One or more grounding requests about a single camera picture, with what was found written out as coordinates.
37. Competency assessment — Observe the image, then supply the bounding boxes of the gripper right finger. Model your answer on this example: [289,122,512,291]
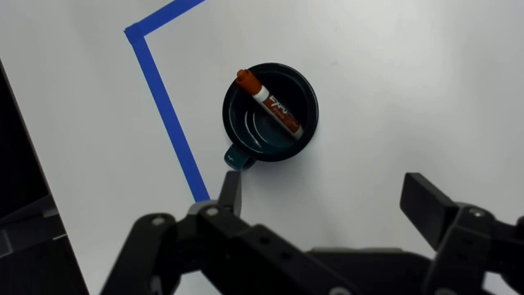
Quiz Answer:
[400,172,524,295]

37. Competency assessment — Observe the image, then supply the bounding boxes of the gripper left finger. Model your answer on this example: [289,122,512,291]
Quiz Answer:
[100,171,361,295]

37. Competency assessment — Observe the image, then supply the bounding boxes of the dark teal mug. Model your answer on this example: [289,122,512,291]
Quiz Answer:
[222,63,319,171]

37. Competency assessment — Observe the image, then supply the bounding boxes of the red dry-erase marker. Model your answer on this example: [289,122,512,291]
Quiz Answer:
[236,69,304,140]

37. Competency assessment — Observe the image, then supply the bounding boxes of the blue tape line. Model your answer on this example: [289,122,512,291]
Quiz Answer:
[124,0,211,203]

